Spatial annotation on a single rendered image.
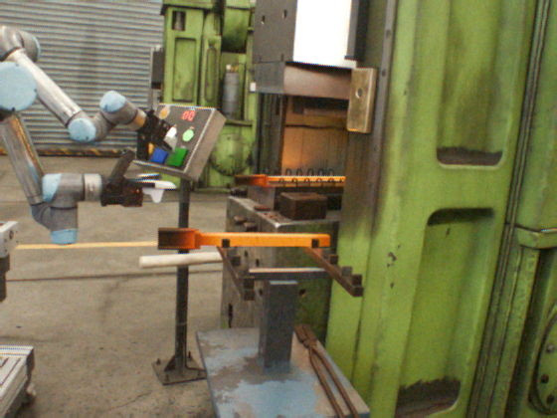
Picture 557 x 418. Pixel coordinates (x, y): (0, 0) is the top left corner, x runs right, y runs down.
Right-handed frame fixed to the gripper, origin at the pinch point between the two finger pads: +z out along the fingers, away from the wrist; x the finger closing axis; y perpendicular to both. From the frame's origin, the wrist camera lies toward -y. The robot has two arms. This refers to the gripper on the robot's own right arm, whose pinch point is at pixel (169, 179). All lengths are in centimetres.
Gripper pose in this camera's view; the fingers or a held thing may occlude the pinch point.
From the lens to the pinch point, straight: 149.1
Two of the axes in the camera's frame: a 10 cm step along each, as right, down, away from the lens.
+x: 4.4, 2.2, -8.7
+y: -0.8, 9.8, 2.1
